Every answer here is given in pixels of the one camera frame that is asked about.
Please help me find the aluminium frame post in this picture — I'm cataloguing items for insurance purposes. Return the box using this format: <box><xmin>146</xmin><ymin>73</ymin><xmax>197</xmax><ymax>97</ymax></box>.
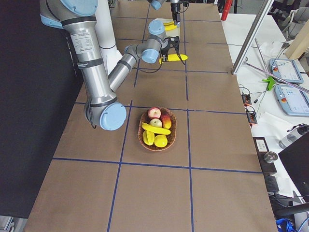
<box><xmin>232</xmin><ymin>0</ymin><xmax>274</xmax><ymax>74</ymax></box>

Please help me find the yellow banana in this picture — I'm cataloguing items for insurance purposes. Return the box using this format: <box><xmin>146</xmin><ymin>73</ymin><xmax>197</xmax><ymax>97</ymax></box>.
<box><xmin>141</xmin><ymin>122</ymin><xmax>171</xmax><ymax>135</ymax></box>
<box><xmin>164</xmin><ymin>24</ymin><xmax>177</xmax><ymax>31</ymax></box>
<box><xmin>163</xmin><ymin>21</ymin><xmax>175</xmax><ymax>27</ymax></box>
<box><xmin>159</xmin><ymin>54</ymin><xmax>188</xmax><ymax>64</ymax></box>

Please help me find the white bear tray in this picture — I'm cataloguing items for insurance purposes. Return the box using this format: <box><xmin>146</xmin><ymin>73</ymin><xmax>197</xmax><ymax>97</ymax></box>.
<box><xmin>156</xmin><ymin>18</ymin><xmax>181</xmax><ymax>37</ymax></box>

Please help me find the red fire extinguisher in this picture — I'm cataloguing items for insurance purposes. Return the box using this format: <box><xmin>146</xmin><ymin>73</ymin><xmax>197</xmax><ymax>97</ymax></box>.
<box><xmin>221</xmin><ymin>0</ymin><xmax>233</xmax><ymax>21</ymax></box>

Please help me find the yellow lemon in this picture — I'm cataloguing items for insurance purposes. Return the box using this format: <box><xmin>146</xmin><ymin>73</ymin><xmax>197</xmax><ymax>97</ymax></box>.
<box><xmin>154</xmin><ymin>135</ymin><xmax>168</xmax><ymax>148</ymax></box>

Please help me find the teach pendant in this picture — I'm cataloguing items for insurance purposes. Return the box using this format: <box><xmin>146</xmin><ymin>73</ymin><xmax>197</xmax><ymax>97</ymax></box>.
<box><xmin>274</xmin><ymin>85</ymin><xmax>309</xmax><ymax>117</ymax></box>
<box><xmin>269</xmin><ymin>58</ymin><xmax>304</xmax><ymax>84</ymax></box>

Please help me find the red orange mango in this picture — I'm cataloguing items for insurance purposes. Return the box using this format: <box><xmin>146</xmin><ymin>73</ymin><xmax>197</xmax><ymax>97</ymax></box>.
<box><xmin>161</xmin><ymin>115</ymin><xmax>172</xmax><ymax>129</ymax></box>

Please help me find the steel cup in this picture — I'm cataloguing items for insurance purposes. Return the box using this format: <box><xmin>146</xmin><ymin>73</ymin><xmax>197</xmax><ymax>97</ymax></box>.
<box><xmin>263</xmin><ymin>151</ymin><xmax>278</xmax><ymax>164</ymax></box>

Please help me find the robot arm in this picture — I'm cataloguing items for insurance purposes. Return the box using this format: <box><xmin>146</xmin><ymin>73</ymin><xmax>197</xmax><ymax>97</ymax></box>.
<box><xmin>40</xmin><ymin>0</ymin><xmax>167</xmax><ymax>131</ymax></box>
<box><xmin>148</xmin><ymin>0</ymin><xmax>189</xmax><ymax>27</ymax></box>

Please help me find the pale yellow apple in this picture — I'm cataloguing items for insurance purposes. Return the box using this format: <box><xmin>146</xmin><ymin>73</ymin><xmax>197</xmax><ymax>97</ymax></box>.
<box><xmin>149</xmin><ymin>118</ymin><xmax>163</xmax><ymax>128</ymax></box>

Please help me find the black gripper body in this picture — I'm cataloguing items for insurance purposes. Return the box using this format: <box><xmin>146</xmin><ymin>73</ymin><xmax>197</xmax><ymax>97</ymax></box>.
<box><xmin>170</xmin><ymin>0</ymin><xmax>188</xmax><ymax>22</ymax></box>
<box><xmin>160</xmin><ymin>47</ymin><xmax>170</xmax><ymax>58</ymax></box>

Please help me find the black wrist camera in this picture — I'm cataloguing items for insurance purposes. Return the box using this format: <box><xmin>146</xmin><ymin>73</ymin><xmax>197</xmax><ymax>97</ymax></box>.
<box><xmin>168</xmin><ymin>36</ymin><xmax>180</xmax><ymax>50</ymax></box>

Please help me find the red pink apple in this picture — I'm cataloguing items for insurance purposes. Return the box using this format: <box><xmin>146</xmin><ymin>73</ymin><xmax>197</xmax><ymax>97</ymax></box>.
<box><xmin>148</xmin><ymin>107</ymin><xmax>161</xmax><ymax>119</ymax></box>

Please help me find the clear water bottle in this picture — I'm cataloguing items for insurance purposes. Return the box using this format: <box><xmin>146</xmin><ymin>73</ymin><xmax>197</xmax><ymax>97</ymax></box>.
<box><xmin>278</xmin><ymin>123</ymin><xmax>309</xmax><ymax>149</ymax></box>

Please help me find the black monitor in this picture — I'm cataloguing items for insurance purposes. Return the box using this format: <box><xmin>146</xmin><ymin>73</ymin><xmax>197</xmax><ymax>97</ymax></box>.
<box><xmin>279</xmin><ymin>136</ymin><xmax>309</xmax><ymax>203</ymax></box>

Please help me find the yellow starfruit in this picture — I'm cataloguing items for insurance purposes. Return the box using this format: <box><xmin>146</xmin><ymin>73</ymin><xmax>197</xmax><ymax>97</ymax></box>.
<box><xmin>142</xmin><ymin>130</ymin><xmax>155</xmax><ymax>145</ymax></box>

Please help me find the teach pendant far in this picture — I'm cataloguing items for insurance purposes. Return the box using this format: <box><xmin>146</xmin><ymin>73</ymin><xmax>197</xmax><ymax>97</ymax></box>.
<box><xmin>269</xmin><ymin>58</ymin><xmax>304</xmax><ymax>84</ymax></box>

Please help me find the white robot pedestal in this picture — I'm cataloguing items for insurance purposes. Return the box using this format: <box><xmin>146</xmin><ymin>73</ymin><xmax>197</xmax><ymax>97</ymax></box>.
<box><xmin>95</xmin><ymin>0</ymin><xmax>123</xmax><ymax>74</ymax></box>

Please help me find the metal reacher grabber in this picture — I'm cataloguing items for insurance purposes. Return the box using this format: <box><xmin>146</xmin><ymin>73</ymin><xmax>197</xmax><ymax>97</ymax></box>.
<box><xmin>243</xmin><ymin>39</ymin><xmax>309</xmax><ymax>93</ymax></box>

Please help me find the teach pendant near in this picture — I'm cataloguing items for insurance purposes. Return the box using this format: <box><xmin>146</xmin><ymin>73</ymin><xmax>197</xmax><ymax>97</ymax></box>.
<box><xmin>274</xmin><ymin>85</ymin><xmax>309</xmax><ymax>117</ymax></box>

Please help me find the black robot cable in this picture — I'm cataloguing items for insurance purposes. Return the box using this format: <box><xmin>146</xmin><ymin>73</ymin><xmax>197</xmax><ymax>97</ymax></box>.
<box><xmin>139</xmin><ymin>36</ymin><xmax>186</xmax><ymax>73</ymax></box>

